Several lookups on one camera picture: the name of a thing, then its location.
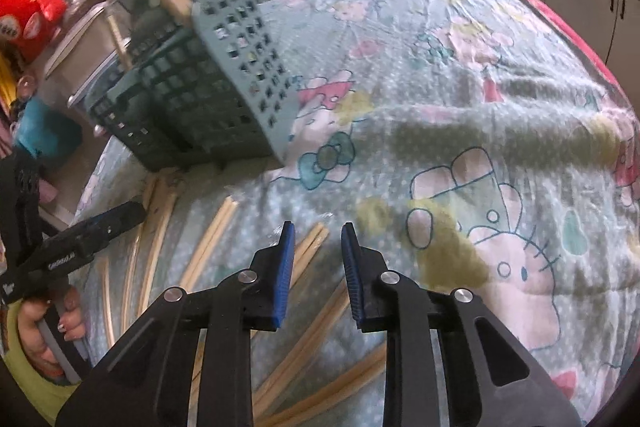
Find black perforated utensil holder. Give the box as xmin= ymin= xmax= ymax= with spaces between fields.
xmin=87 ymin=0 xmax=301 ymax=172

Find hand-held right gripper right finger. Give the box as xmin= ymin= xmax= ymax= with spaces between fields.
xmin=340 ymin=222 xmax=583 ymax=427

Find red printed box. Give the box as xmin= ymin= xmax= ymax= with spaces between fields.
xmin=0 ymin=0 xmax=68 ymax=62

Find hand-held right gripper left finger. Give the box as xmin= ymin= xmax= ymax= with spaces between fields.
xmin=55 ymin=221 xmax=297 ymax=427

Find person's left hand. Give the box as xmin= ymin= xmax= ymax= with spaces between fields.
xmin=17 ymin=285 xmax=88 ymax=378

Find cartoon printed blanket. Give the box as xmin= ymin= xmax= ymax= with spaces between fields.
xmin=75 ymin=0 xmax=640 ymax=427

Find pile of wooden chopsticks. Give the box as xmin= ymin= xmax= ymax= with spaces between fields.
xmin=97 ymin=177 xmax=388 ymax=427

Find teal plastic bucket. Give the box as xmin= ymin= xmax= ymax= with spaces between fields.
xmin=15 ymin=99 xmax=83 ymax=168

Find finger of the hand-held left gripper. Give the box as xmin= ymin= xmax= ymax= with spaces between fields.
xmin=22 ymin=201 xmax=147 ymax=279

